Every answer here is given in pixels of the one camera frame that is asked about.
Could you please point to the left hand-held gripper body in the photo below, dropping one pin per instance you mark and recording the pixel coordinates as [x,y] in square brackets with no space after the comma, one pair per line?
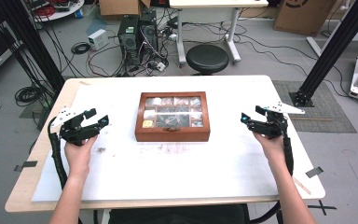
[74,132]

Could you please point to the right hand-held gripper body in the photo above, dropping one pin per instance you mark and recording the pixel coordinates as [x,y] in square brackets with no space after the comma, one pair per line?
[272,126]

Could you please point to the wooden box with glass lid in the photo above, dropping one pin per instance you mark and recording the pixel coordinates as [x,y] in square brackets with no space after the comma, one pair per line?
[172,126]

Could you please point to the person's right hand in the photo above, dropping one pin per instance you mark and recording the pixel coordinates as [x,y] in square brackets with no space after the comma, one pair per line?
[272,149]

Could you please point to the person's left hand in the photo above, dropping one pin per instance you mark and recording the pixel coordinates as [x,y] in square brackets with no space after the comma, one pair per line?
[79,157]

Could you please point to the grey floor mat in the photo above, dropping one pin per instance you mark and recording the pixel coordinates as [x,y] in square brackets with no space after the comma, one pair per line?
[323,124]

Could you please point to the grey tape strip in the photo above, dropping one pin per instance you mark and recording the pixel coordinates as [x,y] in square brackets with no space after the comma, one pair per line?
[314,172]
[26,165]

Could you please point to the thin wooden stick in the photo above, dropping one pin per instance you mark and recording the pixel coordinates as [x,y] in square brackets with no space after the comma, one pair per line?
[302,186]

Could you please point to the black round stool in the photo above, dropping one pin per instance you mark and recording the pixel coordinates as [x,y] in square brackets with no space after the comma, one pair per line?
[207,59]

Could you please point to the small white box device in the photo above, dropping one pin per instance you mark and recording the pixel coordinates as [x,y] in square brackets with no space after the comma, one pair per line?
[98,39]

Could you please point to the white power adapter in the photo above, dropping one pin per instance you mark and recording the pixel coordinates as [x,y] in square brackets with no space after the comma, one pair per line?
[161,66]

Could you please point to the black computer tower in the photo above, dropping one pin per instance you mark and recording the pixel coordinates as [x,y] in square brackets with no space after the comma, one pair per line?
[128,40]
[149,32]

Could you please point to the white foam table sheet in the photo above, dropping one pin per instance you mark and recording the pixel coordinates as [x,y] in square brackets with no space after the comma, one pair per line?
[174,174]

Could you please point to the white round table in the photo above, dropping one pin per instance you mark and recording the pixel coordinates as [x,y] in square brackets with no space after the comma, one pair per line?
[62,15]

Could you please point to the cardboard box with black print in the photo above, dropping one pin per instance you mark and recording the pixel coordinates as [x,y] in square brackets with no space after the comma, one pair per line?
[304,17]

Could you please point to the plain cardboard box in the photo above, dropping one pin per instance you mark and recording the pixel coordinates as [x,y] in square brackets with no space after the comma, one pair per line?
[121,6]

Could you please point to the white desk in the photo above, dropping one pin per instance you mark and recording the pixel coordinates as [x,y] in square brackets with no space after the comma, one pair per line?
[217,3]

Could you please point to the person's dark clothing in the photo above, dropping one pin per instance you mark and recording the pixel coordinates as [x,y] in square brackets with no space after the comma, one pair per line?
[177,215]

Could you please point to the black metal frame post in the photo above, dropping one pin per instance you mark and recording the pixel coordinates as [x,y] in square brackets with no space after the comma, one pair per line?
[34,40]
[332,46]

